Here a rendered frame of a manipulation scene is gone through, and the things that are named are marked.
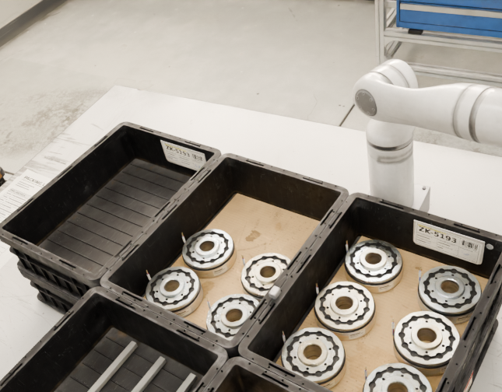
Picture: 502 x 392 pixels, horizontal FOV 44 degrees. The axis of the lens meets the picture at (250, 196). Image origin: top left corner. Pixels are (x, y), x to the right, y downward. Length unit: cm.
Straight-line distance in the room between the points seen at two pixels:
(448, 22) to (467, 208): 152
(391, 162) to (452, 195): 28
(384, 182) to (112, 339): 62
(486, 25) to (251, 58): 129
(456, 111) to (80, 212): 84
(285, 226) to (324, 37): 243
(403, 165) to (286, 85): 200
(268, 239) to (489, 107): 49
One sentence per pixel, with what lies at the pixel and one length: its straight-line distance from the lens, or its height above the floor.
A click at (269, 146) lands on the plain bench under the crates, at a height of 70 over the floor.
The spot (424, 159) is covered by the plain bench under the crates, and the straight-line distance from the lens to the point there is 160.
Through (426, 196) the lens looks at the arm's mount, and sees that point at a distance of 140.
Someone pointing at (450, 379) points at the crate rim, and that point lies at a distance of 93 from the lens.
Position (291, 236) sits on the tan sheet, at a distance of 124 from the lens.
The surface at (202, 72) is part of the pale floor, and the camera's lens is 346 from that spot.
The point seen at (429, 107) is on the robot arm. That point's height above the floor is 110.
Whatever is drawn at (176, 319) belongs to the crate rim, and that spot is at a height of 93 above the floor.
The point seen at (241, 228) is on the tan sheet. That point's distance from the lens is 128.
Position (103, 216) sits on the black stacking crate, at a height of 83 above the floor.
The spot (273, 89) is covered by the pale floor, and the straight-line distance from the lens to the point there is 321.
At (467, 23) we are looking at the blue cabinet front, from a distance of 287.
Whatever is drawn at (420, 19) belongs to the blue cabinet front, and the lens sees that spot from 291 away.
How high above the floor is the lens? 173
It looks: 42 degrees down
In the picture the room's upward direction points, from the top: 12 degrees counter-clockwise
